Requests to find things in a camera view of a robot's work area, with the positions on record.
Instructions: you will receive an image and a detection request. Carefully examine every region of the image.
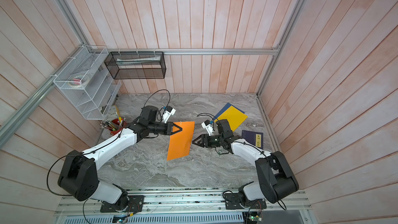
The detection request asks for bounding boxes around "blue paper document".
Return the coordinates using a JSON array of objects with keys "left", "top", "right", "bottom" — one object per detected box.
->
[{"left": 212, "top": 103, "right": 245, "bottom": 121}]

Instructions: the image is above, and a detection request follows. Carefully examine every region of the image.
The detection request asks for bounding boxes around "tape roll in shelf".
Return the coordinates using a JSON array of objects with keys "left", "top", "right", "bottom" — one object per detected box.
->
[{"left": 67, "top": 74, "right": 89, "bottom": 88}]

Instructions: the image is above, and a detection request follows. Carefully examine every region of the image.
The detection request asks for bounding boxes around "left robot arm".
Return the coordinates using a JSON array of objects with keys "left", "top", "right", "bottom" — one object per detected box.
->
[{"left": 58, "top": 105, "right": 182, "bottom": 204}]

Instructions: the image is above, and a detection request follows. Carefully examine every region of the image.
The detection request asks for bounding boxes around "paper in black basket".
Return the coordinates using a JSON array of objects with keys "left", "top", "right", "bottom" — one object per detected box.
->
[{"left": 116, "top": 57, "right": 160, "bottom": 66}]

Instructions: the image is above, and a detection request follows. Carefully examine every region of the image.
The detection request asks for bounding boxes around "yellow paper document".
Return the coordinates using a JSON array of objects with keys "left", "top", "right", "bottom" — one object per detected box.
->
[{"left": 216, "top": 105, "right": 248, "bottom": 131}]

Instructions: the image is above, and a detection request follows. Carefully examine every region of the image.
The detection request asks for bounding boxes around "black wire mesh basket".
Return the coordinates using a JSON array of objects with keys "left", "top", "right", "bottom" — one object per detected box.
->
[{"left": 104, "top": 51, "right": 166, "bottom": 80}]

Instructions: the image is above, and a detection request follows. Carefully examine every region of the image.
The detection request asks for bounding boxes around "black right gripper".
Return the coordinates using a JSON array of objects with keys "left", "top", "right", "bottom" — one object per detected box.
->
[{"left": 193, "top": 134, "right": 225, "bottom": 148}]

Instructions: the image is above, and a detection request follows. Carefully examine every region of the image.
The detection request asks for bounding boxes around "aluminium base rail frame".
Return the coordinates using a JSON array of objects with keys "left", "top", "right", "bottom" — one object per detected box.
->
[{"left": 54, "top": 188, "right": 317, "bottom": 224}]

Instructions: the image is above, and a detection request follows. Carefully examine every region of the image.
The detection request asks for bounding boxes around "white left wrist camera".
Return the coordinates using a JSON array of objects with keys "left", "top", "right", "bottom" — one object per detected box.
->
[{"left": 162, "top": 106, "right": 176, "bottom": 123}]

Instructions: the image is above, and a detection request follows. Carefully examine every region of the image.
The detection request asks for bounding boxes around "dark navy book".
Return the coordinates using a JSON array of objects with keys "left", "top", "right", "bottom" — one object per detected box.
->
[{"left": 241, "top": 130, "right": 264, "bottom": 149}]

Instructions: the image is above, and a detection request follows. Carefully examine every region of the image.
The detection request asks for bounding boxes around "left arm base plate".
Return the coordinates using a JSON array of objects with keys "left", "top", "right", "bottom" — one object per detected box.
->
[{"left": 100, "top": 195, "right": 145, "bottom": 214}]

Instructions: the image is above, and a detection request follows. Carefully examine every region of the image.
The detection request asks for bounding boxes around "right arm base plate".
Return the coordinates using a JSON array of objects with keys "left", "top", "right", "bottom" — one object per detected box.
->
[{"left": 222, "top": 190, "right": 266, "bottom": 210}]

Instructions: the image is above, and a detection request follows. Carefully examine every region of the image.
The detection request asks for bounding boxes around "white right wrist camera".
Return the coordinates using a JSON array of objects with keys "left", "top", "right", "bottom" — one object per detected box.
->
[{"left": 201, "top": 120, "right": 215, "bottom": 136}]

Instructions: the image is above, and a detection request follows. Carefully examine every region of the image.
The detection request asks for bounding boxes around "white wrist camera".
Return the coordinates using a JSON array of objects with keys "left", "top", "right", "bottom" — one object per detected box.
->
[
  {"left": 162, "top": 106, "right": 176, "bottom": 123},
  {"left": 201, "top": 120, "right": 215, "bottom": 136}
]

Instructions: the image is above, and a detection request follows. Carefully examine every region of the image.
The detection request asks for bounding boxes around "white wire mesh shelf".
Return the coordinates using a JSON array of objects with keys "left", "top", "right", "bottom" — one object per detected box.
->
[{"left": 53, "top": 46, "right": 121, "bottom": 120}]

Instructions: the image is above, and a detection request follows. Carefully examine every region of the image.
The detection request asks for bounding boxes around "orange paper document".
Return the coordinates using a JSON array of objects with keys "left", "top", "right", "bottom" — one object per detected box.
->
[{"left": 167, "top": 121, "right": 195, "bottom": 161}]

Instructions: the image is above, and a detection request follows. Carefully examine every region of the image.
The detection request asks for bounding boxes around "red pen holder cup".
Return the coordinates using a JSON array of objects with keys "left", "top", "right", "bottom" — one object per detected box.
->
[{"left": 110, "top": 118, "right": 126, "bottom": 135}]

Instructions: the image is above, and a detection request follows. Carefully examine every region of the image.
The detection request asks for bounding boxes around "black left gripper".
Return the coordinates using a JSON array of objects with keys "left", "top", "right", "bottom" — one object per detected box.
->
[{"left": 149, "top": 121, "right": 183, "bottom": 135}]

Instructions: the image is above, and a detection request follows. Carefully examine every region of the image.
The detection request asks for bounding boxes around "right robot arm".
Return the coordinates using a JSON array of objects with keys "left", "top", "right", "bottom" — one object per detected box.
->
[{"left": 192, "top": 119, "right": 299, "bottom": 208}]

